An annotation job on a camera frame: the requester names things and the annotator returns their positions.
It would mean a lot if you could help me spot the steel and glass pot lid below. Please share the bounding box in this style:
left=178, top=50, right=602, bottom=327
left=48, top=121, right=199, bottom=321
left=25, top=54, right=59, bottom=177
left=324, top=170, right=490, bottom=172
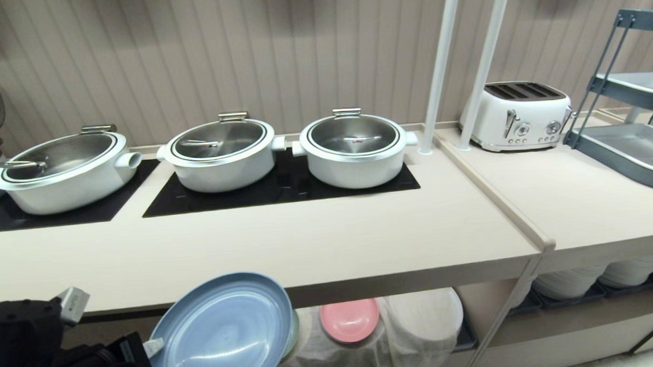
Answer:
left=0, top=124, right=122, bottom=185
left=169, top=111, right=269, bottom=161
left=306, top=106, right=401, bottom=157

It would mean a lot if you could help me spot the white bowl stack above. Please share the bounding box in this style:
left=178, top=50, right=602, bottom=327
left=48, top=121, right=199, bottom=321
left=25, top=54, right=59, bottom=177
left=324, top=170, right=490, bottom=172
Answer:
left=531, top=264, right=609, bottom=302
left=597, top=252, right=653, bottom=290

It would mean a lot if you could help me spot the white plate stack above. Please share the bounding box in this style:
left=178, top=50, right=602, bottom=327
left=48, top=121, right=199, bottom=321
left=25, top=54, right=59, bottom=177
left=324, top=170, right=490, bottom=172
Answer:
left=385, top=287, right=467, bottom=361

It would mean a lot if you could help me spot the white four-slot toaster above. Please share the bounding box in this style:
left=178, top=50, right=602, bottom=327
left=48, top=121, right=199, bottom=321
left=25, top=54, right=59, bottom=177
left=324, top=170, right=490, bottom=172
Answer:
left=458, top=79, right=575, bottom=154

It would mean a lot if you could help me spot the black shelf tray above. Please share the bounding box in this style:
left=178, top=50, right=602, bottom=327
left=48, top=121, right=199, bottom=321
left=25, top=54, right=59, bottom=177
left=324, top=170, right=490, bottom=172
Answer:
left=506, top=289, right=544, bottom=317
left=535, top=273, right=653, bottom=311
left=452, top=315, right=480, bottom=355

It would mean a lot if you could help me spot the white oval cooking pot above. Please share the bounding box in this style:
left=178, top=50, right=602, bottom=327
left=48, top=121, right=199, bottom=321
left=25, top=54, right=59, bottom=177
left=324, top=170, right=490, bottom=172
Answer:
left=0, top=124, right=145, bottom=218

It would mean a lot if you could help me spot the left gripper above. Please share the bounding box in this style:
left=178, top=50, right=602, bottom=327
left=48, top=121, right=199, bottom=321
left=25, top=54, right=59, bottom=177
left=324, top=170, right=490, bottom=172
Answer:
left=48, top=331, right=166, bottom=367

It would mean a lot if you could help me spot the green plate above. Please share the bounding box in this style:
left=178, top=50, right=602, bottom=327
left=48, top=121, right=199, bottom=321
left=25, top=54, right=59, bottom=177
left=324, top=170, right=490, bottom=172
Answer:
left=280, top=309, right=302, bottom=363

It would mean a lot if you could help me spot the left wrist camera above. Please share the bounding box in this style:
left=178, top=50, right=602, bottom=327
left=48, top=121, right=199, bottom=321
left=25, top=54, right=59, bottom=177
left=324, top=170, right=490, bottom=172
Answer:
left=52, top=286, right=92, bottom=327

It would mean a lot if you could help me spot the pink plate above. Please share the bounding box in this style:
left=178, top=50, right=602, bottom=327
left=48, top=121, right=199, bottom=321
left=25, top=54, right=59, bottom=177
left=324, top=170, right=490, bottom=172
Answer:
left=319, top=298, right=382, bottom=345

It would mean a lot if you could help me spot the black induction cooktop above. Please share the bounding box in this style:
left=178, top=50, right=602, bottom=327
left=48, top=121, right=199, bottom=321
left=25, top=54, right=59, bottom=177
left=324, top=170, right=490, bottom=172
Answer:
left=0, top=159, right=163, bottom=233
left=140, top=142, right=422, bottom=218

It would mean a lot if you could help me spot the large blue plate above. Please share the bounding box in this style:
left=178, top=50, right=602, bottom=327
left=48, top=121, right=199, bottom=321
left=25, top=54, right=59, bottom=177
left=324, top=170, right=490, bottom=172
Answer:
left=144, top=269, right=296, bottom=367

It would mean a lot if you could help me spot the white round cooking pot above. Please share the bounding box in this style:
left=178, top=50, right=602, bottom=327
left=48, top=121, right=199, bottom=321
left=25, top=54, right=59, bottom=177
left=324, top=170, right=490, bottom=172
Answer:
left=291, top=106, right=421, bottom=192
left=155, top=111, right=288, bottom=196

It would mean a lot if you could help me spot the grey tiered tray rack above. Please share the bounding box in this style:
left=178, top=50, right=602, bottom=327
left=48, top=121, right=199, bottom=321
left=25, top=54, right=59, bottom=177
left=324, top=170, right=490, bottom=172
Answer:
left=559, top=8, right=653, bottom=197

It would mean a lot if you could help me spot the white support pole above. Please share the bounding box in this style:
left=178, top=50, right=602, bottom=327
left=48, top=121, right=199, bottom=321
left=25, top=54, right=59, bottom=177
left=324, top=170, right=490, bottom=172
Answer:
left=413, top=0, right=468, bottom=156
left=453, top=0, right=519, bottom=151

